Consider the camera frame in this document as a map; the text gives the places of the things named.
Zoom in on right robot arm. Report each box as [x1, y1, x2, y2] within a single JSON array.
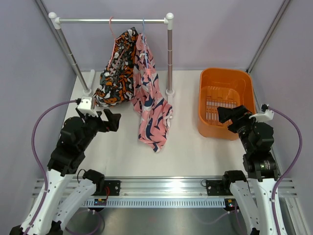
[[217, 104, 287, 235]]

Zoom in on orange plastic basket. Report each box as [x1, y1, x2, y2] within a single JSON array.
[[198, 68, 256, 141]]

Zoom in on metal clothes rack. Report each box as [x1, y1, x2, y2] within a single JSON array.
[[48, 12, 176, 120]]

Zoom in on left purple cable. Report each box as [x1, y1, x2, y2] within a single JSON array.
[[26, 97, 82, 235]]

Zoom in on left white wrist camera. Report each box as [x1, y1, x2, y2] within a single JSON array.
[[77, 96, 98, 117]]

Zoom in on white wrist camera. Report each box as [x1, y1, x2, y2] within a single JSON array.
[[77, 96, 98, 117], [249, 104, 274, 122]]

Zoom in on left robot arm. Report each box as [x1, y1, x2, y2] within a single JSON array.
[[10, 109, 121, 235]]

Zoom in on pink wire hanger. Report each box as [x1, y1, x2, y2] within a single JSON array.
[[108, 16, 117, 67]]

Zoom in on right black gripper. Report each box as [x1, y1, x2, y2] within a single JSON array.
[[218, 105, 262, 153]]

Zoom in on pink shark print shorts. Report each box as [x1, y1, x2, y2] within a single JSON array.
[[131, 33, 173, 153]]

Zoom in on aluminium mounting rail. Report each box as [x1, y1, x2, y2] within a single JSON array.
[[31, 177, 297, 198]]

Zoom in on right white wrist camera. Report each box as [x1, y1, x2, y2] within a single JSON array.
[[249, 104, 274, 122]]

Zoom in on blue wire hanger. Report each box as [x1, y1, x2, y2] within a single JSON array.
[[142, 18, 150, 75]]

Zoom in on white slotted cable duct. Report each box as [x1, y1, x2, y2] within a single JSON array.
[[81, 198, 226, 208]]

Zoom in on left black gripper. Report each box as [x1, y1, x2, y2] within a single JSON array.
[[77, 107, 121, 151]]

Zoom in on orange black camouflage shorts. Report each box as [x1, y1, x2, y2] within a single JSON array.
[[93, 27, 138, 107]]

